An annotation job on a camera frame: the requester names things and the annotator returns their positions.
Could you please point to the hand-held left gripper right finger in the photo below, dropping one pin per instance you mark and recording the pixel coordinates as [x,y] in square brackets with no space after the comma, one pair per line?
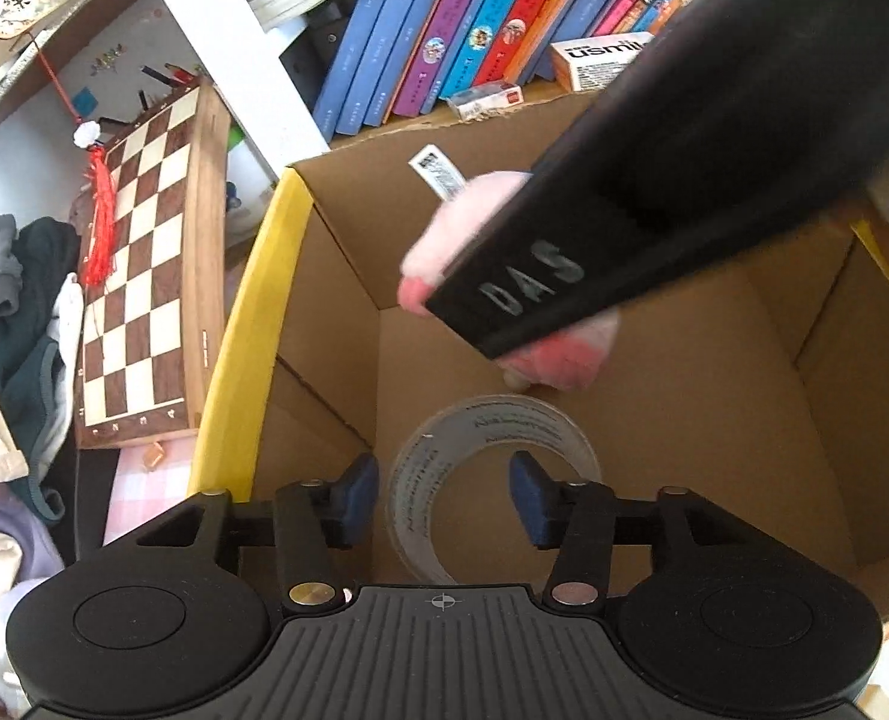
[530,499]

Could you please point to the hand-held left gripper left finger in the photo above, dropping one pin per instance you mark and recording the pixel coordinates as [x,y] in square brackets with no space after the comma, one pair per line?
[358,499]

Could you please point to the clear tape roll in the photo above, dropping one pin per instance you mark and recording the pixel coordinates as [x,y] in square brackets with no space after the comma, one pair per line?
[414,465]

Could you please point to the cardboard box with yellow rim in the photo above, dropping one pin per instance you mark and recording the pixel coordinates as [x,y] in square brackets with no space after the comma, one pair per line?
[714,427]

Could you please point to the pink plush toy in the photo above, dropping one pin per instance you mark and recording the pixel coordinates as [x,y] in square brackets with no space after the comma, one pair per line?
[474,217]

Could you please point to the white and orange carton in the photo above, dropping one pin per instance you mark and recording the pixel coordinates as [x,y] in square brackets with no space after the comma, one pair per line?
[594,60]

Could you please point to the small red and white box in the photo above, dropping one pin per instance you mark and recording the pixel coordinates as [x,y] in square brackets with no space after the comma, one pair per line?
[485,99]

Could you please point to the row of colourful books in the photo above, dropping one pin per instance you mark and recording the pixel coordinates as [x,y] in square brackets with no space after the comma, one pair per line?
[414,30]

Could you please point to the wooden chess board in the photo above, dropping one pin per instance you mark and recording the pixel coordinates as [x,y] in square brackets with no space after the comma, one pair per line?
[144,277]

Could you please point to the pile of clothes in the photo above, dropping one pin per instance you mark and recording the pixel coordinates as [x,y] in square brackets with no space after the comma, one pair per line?
[9,360]

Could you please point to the red tassel ornament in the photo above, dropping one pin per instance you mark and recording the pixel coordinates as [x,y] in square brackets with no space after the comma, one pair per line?
[99,225]

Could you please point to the white bookshelf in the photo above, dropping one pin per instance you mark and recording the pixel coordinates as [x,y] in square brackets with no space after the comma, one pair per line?
[211,30]

